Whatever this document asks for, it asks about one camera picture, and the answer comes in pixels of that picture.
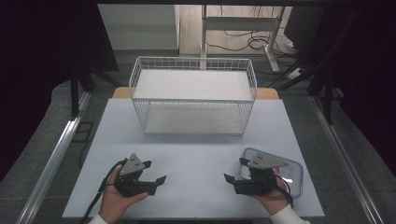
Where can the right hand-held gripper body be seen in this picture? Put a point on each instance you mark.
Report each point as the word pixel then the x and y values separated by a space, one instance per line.
pixel 260 182

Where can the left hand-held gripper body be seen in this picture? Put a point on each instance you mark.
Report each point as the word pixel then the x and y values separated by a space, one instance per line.
pixel 132 182

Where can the person's right hand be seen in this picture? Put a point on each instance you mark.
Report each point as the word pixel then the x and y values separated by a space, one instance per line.
pixel 274 199

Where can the person's left hand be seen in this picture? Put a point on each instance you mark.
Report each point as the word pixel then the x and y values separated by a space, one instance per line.
pixel 113 200

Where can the wooden table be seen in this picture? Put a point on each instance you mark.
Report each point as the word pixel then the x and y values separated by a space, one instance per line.
pixel 120 92

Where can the black metal stand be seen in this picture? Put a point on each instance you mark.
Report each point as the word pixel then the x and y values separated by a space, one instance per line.
pixel 74 93
pixel 327 96

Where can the white power strip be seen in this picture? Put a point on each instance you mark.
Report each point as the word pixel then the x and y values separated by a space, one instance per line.
pixel 294 74

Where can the white cabinet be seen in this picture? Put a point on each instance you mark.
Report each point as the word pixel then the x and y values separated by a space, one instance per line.
pixel 140 26

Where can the dark curtain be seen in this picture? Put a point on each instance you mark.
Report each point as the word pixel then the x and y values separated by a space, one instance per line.
pixel 370 77
pixel 37 62

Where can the aluminium rail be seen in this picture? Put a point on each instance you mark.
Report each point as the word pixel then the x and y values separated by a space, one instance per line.
pixel 345 160
pixel 53 160

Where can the white desk frame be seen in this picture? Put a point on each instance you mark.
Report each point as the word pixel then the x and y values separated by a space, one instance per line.
pixel 239 23

